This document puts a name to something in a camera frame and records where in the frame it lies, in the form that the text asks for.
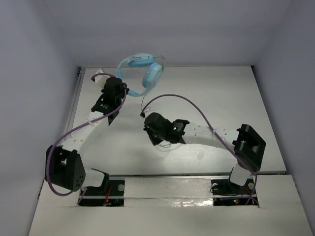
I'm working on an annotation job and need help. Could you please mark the light blue headphones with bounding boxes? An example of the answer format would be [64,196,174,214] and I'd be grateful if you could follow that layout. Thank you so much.
[116,52,165,97]

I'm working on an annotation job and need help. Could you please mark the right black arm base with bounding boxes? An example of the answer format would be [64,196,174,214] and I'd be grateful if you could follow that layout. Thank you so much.
[210,175,259,206]

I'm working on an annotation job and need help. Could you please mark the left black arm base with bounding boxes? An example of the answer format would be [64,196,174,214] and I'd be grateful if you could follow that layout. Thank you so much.
[77,169,125,207]

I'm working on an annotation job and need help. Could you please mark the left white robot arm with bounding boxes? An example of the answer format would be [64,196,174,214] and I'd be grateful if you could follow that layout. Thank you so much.
[45,77,128,196]

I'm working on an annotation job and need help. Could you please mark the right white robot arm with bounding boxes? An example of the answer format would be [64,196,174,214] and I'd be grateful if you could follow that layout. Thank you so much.
[144,112,266,193]

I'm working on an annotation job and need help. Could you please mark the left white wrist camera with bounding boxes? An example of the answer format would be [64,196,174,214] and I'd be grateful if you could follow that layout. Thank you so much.
[91,68,112,88]

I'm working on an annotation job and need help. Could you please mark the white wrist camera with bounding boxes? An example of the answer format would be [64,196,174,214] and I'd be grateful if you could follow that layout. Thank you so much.
[140,106,154,118]
[91,68,112,88]

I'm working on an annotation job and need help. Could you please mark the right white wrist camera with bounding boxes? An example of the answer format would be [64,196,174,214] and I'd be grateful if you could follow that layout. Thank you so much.
[140,106,154,118]

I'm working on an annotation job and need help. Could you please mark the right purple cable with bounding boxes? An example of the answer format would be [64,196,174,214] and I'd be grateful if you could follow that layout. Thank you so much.
[142,94,259,205]

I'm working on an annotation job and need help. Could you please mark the purple cable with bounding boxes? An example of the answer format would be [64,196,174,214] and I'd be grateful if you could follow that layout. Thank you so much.
[44,72,128,205]
[142,94,259,205]

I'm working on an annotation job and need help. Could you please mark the silver taped mounting rail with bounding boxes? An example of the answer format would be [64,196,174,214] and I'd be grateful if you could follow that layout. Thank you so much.
[78,174,260,208]

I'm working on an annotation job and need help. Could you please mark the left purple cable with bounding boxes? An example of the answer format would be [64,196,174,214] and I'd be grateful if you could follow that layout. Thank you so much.
[44,72,128,205]

